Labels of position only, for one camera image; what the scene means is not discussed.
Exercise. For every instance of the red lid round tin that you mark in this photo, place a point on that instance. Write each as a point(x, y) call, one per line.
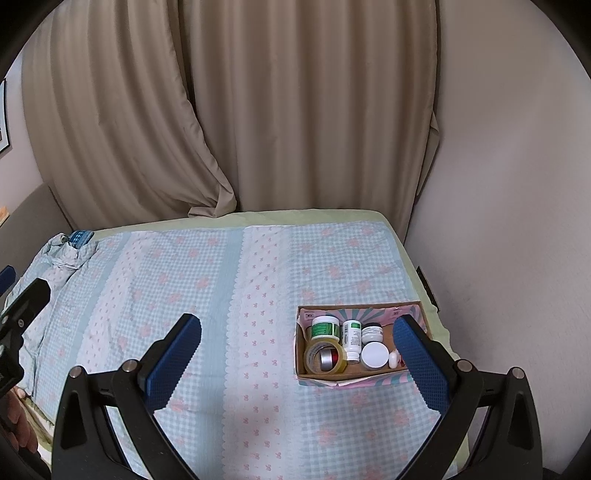
point(328, 359)

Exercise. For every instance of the blue patterned packet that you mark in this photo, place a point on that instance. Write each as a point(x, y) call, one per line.
point(81, 237)

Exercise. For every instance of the light green bed sheet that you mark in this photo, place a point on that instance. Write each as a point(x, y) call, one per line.
point(300, 217)

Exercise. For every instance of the person's left hand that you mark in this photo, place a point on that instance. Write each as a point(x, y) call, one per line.
point(21, 422)

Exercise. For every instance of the framed wall picture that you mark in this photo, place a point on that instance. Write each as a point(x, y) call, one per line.
point(3, 120)

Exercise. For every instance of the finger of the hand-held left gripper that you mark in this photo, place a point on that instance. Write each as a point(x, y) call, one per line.
point(27, 297)
point(7, 277)

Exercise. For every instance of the pink printed cardboard box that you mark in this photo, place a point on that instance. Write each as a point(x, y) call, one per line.
point(364, 381)

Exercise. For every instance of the small black lid jar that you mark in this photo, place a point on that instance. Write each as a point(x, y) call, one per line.
point(372, 333)

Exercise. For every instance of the white earbud case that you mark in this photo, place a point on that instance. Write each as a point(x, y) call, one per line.
point(394, 359)

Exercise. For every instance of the beige curtain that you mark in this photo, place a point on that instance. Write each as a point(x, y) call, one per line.
point(138, 115)

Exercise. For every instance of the green jar white lid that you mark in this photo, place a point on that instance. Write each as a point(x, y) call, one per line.
point(325, 328)

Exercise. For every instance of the grey headboard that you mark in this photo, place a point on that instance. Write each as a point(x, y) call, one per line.
point(32, 212)

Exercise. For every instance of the blue pink checked blanket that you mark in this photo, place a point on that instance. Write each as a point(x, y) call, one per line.
point(184, 286)

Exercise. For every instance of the glass jar white lid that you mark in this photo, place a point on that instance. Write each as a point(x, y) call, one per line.
point(375, 355)

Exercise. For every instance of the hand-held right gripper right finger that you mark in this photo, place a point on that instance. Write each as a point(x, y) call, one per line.
point(422, 360)

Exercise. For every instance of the yellow tape roll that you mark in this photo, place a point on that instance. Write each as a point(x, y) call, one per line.
point(323, 343)

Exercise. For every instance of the white bottle green label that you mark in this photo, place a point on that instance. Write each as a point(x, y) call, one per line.
point(351, 337)

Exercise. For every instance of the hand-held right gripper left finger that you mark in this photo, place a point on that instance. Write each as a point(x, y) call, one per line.
point(173, 360)

